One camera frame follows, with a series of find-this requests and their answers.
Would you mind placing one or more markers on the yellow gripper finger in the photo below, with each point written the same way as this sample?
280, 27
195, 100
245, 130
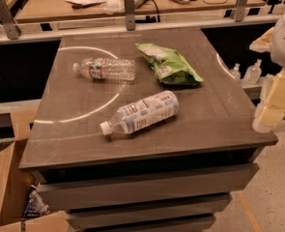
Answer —
263, 43
271, 109

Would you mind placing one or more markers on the clear water bottle red label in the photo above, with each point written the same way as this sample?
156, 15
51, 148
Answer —
102, 68

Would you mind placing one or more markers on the small sanitizer bottle right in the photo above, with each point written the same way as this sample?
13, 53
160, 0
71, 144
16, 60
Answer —
253, 73

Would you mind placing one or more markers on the small sanitizer bottle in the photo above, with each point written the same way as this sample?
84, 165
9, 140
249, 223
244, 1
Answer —
235, 72
253, 73

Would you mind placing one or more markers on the small sanitizer bottle left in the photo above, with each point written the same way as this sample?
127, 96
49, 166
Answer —
235, 72

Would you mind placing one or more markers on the water bottle white blue label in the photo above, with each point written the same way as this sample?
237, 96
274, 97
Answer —
141, 114

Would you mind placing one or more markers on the green chip bag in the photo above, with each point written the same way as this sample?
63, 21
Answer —
168, 65

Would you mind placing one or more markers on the grey drawer cabinet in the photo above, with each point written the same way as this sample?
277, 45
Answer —
170, 177

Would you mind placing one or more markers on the metal railing with posts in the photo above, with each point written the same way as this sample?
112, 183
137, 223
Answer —
34, 20

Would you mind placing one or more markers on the snack packet in box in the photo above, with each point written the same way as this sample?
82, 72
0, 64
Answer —
35, 206

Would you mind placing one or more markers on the cardboard box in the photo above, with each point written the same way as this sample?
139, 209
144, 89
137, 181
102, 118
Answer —
15, 184

